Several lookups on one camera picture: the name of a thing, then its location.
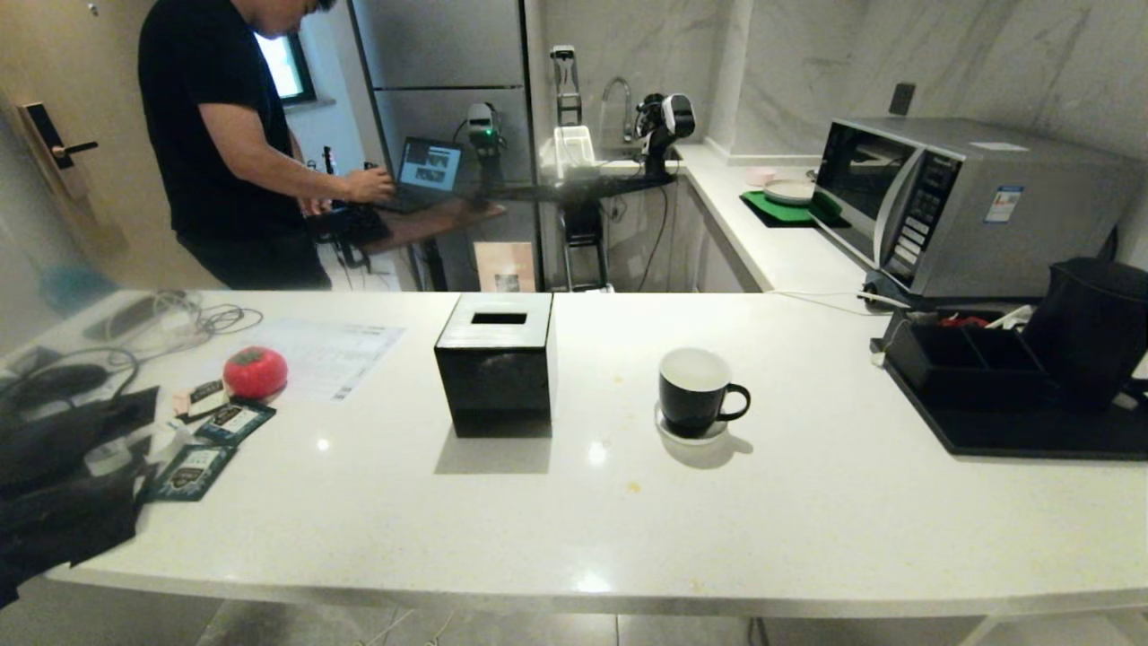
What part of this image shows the dark tea bag packet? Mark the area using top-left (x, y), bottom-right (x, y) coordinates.
top-left (172, 380), bottom-right (230, 419)
top-left (195, 401), bottom-right (277, 447)
top-left (146, 443), bottom-right (239, 503)

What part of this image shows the black kettle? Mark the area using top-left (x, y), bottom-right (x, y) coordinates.
top-left (1021, 258), bottom-right (1148, 414)

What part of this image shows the white dish rack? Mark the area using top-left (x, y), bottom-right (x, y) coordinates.
top-left (552, 125), bottom-right (600, 179)

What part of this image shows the black computer mouse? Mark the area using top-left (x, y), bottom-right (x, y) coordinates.
top-left (16, 363), bottom-right (89, 405)

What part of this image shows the red tomato-shaped timer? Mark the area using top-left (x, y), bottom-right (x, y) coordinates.
top-left (222, 346), bottom-right (290, 401)

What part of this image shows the open laptop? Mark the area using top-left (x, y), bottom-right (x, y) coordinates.
top-left (374, 136), bottom-right (465, 214)

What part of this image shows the chrome faucet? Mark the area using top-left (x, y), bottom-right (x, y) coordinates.
top-left (600, 76), bottom-right (636, 144)

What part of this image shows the white saucer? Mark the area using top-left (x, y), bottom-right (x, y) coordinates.
top-left (654, 401), bottom-right (730, 446)

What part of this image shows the person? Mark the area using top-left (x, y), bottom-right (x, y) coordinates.
top-left (137, 0), bottom-right (396, 291)

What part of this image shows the black compartment organizer box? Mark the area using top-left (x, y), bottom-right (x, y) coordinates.
top-left (885, 320), bottom-right (1061, 406)

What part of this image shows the printed paper sheet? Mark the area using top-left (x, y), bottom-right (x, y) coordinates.
top-left (235, 319), bottom-right (407, 403)

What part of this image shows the door handle lock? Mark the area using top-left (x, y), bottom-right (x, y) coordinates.
top-left (18, 101), bottom-right (100, 200)

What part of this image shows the silver microwave oven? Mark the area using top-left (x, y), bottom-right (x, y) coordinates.
top-left (811, 117), bottom-right (1146, 300)

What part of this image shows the grey cable bundle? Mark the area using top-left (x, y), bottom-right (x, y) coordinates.
top-left (135, 289), bottom-right (265, 358)

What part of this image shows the black tray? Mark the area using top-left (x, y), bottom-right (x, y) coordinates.
top-left (869, 310), bottom-right (1148, 462)

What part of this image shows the silver refrigerator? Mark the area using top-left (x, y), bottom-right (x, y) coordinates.
top-left (350, 0), bottom-right (543, 292)

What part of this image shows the black and white device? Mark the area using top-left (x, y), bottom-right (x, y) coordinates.
top-left (635, 92), bottom-right (697, 180)

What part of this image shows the black tissue box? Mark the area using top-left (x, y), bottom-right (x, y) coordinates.
top-left (434, 292), bottom-right (557, 439)

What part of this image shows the black mug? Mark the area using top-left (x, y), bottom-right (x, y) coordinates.
top-left (658, 348), bottom-right (752, 439)

